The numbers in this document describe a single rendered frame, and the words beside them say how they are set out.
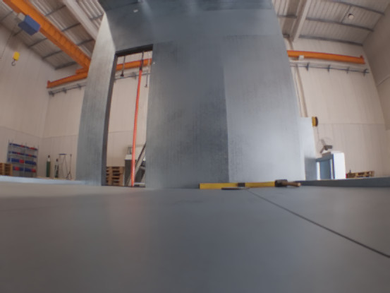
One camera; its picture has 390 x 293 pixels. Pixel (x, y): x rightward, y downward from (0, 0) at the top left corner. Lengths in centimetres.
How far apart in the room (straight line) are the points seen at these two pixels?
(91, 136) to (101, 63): 101
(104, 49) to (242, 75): 191
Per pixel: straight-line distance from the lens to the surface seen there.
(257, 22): 279
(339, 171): 352
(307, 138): 402
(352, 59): 1235
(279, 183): 181
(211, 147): 201
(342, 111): 1088
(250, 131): 204
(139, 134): 956
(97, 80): 282
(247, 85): 222
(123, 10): 349
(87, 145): 258
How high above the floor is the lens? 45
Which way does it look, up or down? 10 degrees up
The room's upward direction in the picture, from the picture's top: straight up
